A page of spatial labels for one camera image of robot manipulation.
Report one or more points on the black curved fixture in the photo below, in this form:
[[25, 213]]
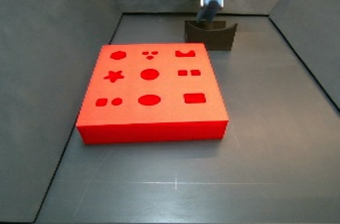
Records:
[[215, 34]]

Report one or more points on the red shape sorter block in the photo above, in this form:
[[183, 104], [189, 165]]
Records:
[[152, 93]]

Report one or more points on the blue arch block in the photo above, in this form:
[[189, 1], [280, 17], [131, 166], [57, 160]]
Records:
[[207, 12]]

